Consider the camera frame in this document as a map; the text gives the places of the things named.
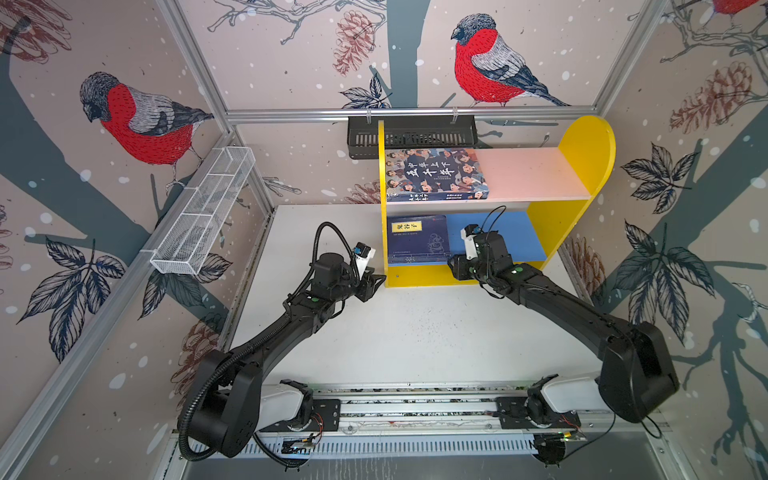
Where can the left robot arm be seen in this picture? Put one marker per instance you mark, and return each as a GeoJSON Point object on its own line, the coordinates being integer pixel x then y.
{"type": "Point", "coordinates": [228, 402]}

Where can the yellow pink blue bookshelf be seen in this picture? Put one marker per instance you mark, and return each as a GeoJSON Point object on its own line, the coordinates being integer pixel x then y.
{"type": "Point", "coordinates": [553, 186]}

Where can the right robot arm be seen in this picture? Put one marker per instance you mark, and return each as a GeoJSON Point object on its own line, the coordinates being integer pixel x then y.
{"type": "Point", "coordinates": [637, 374]}

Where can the black slotted wall basket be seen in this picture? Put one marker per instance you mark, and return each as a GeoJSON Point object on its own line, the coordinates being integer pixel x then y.
{"type": "Point", "coordinates": [364, 135]}

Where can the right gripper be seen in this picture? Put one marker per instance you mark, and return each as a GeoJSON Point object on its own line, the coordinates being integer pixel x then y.
{"type": "Point", "coordinates": [459, 266]}

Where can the white wire mesh basket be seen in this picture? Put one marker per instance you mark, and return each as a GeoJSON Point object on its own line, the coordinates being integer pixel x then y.
{"type": "Point", "coordinates": [192, 235]}

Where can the large illustrated box book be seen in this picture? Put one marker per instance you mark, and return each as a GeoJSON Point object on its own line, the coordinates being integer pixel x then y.
{"type": "Point", "coordinates": [436, 174]}

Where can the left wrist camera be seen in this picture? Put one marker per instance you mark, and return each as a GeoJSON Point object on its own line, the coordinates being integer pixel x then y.
{"type": "Point", "coordinates": [362, 254]}

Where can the blue book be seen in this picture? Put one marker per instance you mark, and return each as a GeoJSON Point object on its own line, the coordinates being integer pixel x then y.
{"type": "Point", "coordinates": [422, 236]}
{"type": "Point", "coordinates": [417, 261]}

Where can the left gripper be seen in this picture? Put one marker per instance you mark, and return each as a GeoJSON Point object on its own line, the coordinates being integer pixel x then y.
{"type": "Point", "coordinates": [368, 288]}

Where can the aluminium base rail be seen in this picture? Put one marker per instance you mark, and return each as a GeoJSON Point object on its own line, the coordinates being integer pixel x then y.
{"type": "Point", "coordinates": [372, 421]}

